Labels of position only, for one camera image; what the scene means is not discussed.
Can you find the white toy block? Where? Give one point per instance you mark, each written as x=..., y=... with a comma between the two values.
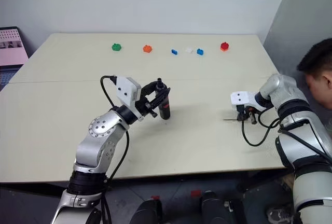
x=189, y=50

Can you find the flat blue toy block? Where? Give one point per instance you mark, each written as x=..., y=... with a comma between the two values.
x=174, y=52

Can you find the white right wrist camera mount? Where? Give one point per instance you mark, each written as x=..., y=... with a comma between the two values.
x=242, y=98

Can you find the grey sneaker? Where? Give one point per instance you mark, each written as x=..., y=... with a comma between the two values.
x=281, y=214

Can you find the blue patterned panel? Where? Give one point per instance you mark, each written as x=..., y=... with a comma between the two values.
x=7, y=76

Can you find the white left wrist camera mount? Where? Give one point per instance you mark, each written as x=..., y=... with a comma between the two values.
x=127, y=90

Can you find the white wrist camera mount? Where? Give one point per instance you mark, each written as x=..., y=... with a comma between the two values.
x=127, y=90
x=242, y=98

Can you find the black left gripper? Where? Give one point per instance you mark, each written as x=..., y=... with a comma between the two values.
x=144, y=106

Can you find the small red tab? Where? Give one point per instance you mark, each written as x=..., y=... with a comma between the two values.
x=195, y=194
x=155, y=197

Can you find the person with black hair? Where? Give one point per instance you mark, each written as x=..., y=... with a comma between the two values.
x=317, y=66

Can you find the dark rounded shape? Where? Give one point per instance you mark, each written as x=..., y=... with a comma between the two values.
x=214, y=208
x=146, y=212

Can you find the green toy block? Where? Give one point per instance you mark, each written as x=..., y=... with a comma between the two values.
x=116, y=47

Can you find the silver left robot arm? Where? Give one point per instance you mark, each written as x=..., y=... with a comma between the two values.
x=101, y=128

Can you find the red and orange toy block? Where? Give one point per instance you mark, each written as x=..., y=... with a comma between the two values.
x=224, y=46

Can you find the pink box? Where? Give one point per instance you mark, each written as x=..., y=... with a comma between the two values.
x=11, y=50

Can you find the thin metal screwdriver bit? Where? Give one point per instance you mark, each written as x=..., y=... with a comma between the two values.
x=230, y=119

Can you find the black red electric screwdriver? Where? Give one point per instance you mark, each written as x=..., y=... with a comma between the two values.
x=165, y=107

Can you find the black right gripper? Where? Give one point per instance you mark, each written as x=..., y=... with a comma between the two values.
x=241, y=108

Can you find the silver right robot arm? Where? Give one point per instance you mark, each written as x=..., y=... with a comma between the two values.
x=298, y=120

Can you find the square blue toy block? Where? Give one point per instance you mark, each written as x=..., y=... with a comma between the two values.
x=200, y=52

